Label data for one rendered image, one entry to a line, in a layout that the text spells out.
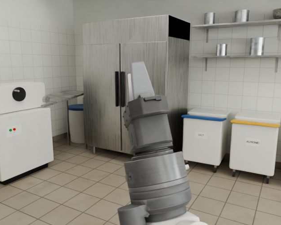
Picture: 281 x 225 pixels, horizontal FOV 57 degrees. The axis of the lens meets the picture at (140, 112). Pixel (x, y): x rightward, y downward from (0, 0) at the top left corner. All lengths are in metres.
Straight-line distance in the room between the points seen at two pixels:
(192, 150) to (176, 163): 3.31
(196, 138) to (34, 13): 3.30
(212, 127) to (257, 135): 0.54
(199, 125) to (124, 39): 1.55
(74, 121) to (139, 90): 4.51
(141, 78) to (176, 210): 0.19
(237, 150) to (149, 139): 3.18
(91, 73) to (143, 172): 3.69
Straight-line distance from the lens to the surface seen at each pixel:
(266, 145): 3.45
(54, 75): 5.09
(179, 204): 0.36
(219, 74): 4.07
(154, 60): 3.42
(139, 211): 0.36
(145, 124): 0.35
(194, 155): 3.68
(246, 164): 3.55
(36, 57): 4.84
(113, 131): 3.90
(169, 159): 0.35
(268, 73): 3.98
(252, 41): 3.78
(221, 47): 3.84
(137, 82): 0.38
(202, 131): 3.56
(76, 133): 4.92
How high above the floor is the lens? 1.48
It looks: 11 degrees down
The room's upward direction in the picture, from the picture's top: straight up
